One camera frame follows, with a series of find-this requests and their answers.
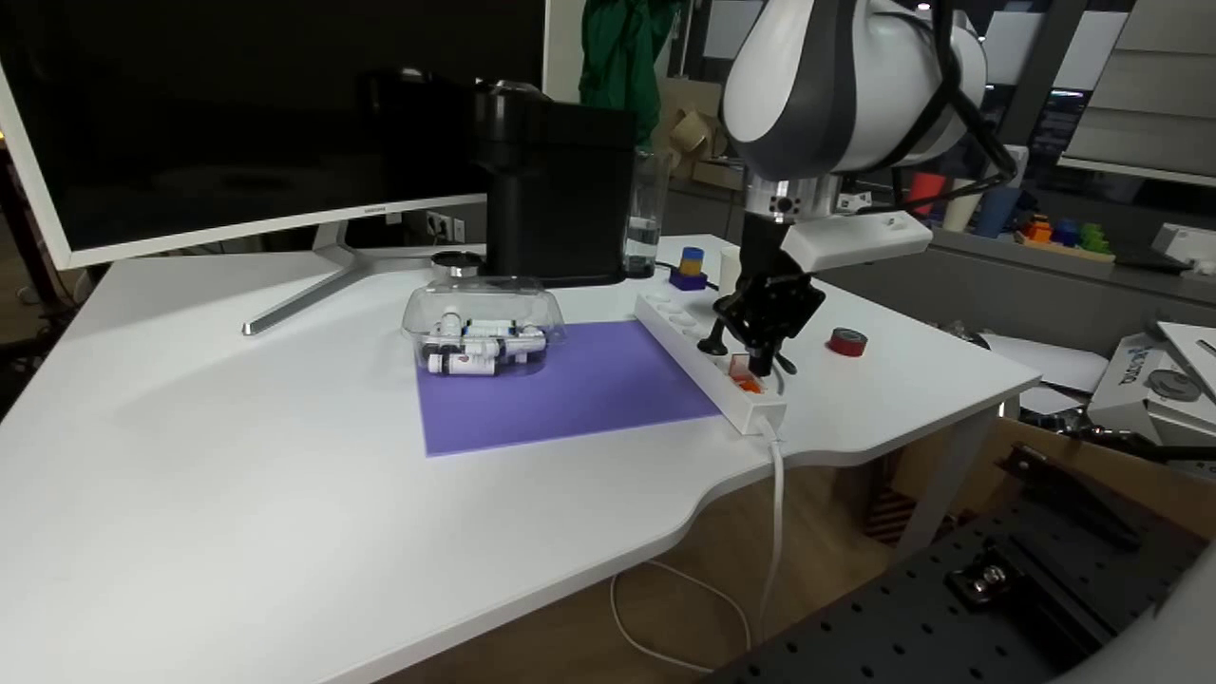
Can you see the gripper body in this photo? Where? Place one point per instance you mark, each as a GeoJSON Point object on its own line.
{"type": "Point", "coordinates": [771, 290]}

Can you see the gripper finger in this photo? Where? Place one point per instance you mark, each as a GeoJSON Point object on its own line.
{"type": "Point", "coordinates": [716, 334]}
{"type": "Point", "coordinates": [762, 359]}

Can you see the white power strip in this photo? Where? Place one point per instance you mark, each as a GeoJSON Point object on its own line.
{"type": "Point", "coordinates": [686, 337]}

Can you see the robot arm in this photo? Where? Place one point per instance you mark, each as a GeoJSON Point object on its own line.
{"type": "Point", "coordinates": [855, 85]}

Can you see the blue and yellow block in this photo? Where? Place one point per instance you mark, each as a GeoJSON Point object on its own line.
{"type": "Point", "coordinates": [690, 268]}

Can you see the red tape roll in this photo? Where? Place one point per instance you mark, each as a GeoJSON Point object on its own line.
{"type": "Point", "coordinates": [846, 342]}

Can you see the clear water tank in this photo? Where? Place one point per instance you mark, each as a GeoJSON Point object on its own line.
{"type": "Point", "coordinates": [646, 209]}

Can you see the purple mat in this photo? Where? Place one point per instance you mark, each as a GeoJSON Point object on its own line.
{"type": "Point", "coordinates": [579, 389]}

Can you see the stack of cardboard boxes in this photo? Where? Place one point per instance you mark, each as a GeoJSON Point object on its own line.
{"type": "Point", "coordinates": [693, 123]}

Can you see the row of coloured cups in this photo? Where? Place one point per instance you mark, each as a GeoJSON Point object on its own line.
{"type": "Point", "coordinates": [959, 204]}

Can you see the black coffee machine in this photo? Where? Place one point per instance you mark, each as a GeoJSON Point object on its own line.
{"type": "Point", "coordinates": [556, 190]}

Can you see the heap of white markers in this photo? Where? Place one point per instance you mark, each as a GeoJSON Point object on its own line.
{"type": "Point", "coordinates": [480, 347]}

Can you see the clear plastic container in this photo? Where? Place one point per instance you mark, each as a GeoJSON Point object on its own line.
{"type": "Point", "coordinates": [475, 304]}

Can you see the green cloth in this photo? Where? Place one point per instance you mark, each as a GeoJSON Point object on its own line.
{"type": "Point", "coordinates": [622, 66]}

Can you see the white paper sheets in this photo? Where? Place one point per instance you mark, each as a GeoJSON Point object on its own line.
{"type": "Point", "coordinates": [1045, 366]}

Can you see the colourful toy blocks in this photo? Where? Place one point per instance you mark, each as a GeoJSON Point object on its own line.
{"type": "Point", "coordinates": [1064, 236]}

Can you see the black clamp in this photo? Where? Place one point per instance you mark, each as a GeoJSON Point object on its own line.
{"type": "Point", "coordinates": [980, 581]}

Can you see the white box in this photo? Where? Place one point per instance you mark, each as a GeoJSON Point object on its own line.
{"type": "Point", "coordinates": [1140, 380]}

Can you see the white curved monitor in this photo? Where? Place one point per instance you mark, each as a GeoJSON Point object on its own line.
{"type": "Point", "coordinates": [237, 114]}

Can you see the wall socket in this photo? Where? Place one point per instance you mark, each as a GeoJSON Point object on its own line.
{"type": "Point", "coordinates": [445, 226]}

